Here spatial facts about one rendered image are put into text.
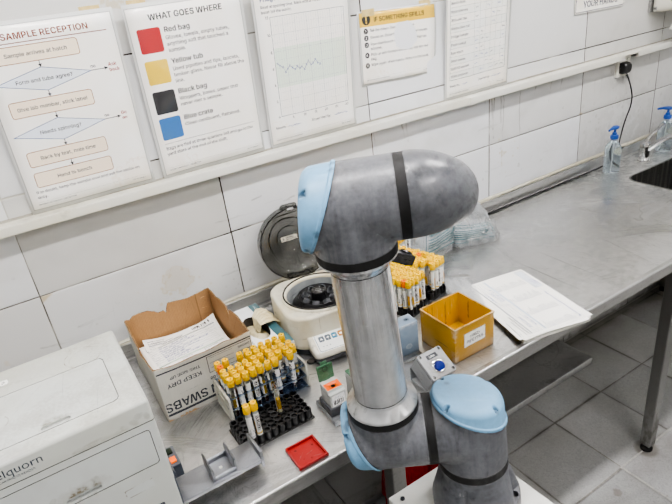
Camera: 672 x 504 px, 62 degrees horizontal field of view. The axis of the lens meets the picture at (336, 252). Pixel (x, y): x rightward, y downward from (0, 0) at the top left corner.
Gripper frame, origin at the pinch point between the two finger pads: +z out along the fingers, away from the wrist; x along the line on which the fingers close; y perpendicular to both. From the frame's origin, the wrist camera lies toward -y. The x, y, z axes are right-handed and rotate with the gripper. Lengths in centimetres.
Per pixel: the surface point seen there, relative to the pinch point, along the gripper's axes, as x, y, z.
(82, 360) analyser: 0, 65, -15
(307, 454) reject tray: 17.1, 30.7, 14.9
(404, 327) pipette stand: 2.1, -4.1, 5.6
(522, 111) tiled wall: -59, -99, -20
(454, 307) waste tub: -2.5, -22.9, 9.4
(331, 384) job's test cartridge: 8.6, 19.7, 7.4
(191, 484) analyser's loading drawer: 15, 54, 11
